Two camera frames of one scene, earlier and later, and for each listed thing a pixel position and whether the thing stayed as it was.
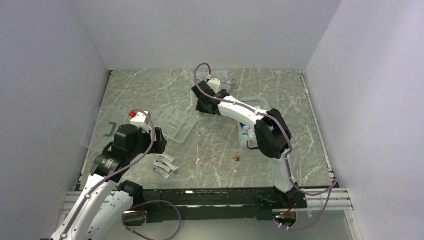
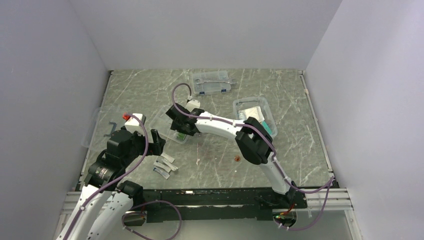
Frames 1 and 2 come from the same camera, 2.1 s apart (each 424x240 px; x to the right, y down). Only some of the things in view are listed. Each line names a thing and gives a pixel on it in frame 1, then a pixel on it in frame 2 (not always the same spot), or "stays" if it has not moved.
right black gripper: x=199 y=107 to x=176 y=126
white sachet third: x=162 y=166 stays
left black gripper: x=158 y=147 stays
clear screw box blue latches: x=222 y=75 stays
